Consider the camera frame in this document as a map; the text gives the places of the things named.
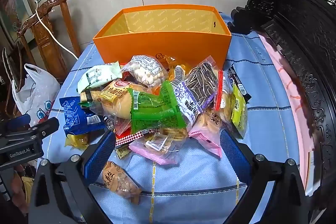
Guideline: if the orange-yellow clear snack packet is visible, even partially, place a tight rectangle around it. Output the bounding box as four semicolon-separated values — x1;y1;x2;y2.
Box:
165;56;193;80

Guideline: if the blue checked cloth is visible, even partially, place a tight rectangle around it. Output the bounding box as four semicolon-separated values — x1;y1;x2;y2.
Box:
37;13;302;224

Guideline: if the light green snack packet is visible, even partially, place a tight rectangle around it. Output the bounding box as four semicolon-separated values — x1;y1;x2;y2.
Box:
77;61;122;94

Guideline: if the framed picture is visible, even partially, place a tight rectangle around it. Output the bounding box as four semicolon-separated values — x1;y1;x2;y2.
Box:
0;0;33;42

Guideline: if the orange cardboard box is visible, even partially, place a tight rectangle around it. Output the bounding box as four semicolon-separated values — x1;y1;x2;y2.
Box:
93;5;232;69

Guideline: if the small bread packet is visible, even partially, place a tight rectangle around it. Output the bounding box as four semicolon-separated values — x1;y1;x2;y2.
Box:
98;80;155;119

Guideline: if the yellow-green snack packet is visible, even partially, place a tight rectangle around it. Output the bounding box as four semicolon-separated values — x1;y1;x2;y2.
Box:
230;82;248;139

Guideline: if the dark carved wooden furniture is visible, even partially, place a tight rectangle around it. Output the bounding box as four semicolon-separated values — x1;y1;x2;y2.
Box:
231;0;336;214

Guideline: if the sunflower seed packet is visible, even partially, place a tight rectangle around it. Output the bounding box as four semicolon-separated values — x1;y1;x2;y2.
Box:
173;56;219;125

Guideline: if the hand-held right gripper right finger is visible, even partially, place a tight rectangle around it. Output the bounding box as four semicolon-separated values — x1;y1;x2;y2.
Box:
220;130;309;224

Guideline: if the black snack bar packet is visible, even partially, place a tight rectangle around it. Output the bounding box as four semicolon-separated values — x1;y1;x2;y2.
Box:
227;64;251;102

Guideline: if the brown peanut packet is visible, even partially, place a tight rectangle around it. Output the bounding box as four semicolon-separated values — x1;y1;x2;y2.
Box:
102;161;142;205

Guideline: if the yellow snack packet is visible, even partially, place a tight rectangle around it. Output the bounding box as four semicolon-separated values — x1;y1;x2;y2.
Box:
64;132;90;149

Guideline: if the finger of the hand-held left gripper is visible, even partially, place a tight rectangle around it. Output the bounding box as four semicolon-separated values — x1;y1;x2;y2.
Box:
0;114;31;133
28;117;60;139

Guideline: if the white plastic bag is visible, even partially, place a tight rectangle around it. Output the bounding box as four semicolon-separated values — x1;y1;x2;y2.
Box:
12;64;61;127

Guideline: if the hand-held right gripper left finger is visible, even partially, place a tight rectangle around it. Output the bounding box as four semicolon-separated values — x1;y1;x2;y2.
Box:
28;131;117;224

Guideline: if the pink snack packet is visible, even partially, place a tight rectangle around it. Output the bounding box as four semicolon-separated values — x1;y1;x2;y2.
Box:
129;136;181;165
188;109;223;159

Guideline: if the blue snack packet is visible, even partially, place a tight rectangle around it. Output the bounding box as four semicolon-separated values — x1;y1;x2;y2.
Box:
59;96;107;135

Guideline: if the red-edged clear snack packet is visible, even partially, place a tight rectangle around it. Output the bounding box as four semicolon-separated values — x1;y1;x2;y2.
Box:
213;69;234;114

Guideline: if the brown wooden chair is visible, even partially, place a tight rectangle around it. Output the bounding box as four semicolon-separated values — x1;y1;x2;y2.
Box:
17;0;82;77

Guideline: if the pink cloth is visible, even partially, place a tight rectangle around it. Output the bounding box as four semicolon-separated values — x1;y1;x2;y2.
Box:
259;32;321;195

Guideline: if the white cable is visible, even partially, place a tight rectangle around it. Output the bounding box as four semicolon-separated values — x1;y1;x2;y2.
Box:
34;0;79;60

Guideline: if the green transparent snack packet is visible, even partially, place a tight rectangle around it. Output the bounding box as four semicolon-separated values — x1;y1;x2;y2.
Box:
130;81;188;135

